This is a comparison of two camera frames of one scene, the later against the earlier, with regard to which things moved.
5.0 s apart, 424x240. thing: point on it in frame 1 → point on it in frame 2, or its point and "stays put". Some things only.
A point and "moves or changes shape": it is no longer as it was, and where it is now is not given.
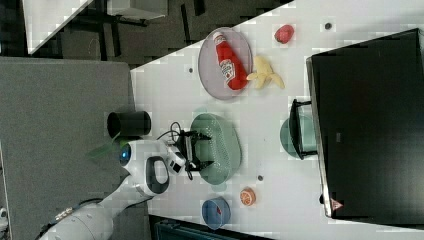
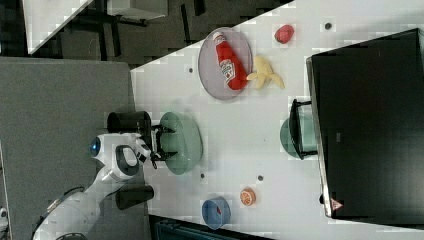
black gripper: (186, 140) → (155, 137)
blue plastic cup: (216, 212) stays put
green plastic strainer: (223, 148) moves or changes shape
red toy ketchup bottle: (231, 66) stays put
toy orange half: (247, 196) stays put
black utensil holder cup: (129, 123) stays put
